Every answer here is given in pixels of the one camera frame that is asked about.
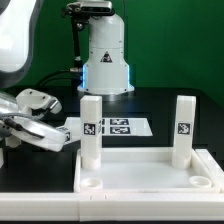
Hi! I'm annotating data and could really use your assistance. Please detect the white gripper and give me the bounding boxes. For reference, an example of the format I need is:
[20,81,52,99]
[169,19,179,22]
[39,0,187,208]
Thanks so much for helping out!
[0,88,66,152]

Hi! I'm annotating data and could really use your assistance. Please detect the white desk tabletop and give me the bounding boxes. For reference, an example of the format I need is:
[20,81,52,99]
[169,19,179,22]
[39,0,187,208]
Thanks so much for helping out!
[74,147,221,193]

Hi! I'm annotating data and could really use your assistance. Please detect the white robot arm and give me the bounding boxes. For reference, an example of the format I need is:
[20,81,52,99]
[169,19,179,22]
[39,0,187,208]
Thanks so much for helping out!
[0,0,134,152]

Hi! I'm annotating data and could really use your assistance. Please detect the white block at left edge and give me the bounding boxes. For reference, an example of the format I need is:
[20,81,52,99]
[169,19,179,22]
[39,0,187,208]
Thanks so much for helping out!
[0,148,4,169]

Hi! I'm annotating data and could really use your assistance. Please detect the white L-shaped obstacle fence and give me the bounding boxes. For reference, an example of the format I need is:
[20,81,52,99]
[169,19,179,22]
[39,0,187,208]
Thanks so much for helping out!
[0,149,224,221]

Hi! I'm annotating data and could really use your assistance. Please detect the black cables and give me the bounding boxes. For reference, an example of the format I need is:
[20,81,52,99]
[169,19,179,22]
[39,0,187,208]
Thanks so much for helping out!
[0,69,83,139]

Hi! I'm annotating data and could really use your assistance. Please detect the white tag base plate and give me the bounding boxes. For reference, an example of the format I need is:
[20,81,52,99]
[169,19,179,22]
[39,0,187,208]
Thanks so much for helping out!
[64,117,153,136]

